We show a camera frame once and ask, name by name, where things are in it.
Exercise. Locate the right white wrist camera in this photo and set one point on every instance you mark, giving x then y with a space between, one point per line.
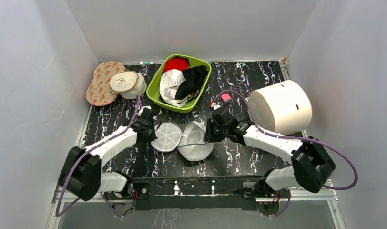
214 105

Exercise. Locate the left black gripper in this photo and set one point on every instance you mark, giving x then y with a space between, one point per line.
152 136

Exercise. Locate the white bra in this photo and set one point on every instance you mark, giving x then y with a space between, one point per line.
169 84

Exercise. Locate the large white cylinder bag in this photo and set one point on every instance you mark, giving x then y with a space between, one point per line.
282 108

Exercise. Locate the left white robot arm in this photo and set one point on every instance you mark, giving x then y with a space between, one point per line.
82 173

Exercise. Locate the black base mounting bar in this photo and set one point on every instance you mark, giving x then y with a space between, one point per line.
196 192

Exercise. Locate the green plastic tray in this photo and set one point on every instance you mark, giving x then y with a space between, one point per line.
153 93

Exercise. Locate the red bra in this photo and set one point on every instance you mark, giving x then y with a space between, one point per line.
177 62

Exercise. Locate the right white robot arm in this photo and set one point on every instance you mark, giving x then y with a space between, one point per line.
310 164

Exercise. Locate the small pink eraser block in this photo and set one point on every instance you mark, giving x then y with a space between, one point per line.
226 98

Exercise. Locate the cream round laundry bag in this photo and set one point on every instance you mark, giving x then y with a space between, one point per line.
128 84

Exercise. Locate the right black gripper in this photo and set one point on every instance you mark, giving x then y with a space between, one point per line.
210 132

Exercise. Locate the black bra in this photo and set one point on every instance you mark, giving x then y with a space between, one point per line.
194 78

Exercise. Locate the white mesh laundry bag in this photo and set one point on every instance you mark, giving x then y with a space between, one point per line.
189 142

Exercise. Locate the floral beige laundry bag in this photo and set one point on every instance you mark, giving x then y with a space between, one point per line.
99 93

